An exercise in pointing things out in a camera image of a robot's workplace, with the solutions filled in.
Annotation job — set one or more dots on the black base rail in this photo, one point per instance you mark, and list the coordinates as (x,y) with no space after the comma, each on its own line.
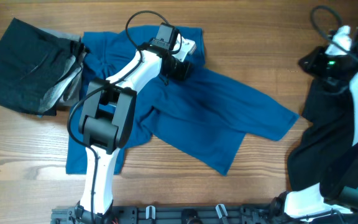
(244,214)

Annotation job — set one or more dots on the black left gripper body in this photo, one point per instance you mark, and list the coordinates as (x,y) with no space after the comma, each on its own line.
(178,68)

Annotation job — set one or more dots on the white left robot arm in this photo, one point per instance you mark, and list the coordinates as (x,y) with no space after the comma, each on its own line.
(107,117)

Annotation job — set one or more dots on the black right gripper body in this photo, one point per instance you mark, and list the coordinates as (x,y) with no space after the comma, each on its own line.
(322,66)

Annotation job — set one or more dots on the black garment pile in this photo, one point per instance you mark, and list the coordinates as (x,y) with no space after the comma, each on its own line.
(323,169)

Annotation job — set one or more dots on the grey mesh garment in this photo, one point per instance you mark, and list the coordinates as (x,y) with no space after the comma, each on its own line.
(66,75)

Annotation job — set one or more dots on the dark green folded garment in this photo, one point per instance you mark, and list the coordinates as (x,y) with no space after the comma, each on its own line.
(25,53)

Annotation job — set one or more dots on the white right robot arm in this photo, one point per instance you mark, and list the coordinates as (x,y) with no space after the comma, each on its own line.
(323,168)

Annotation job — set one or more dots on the blue polo shirt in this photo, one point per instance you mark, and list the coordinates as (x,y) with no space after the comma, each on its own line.
(206,116)

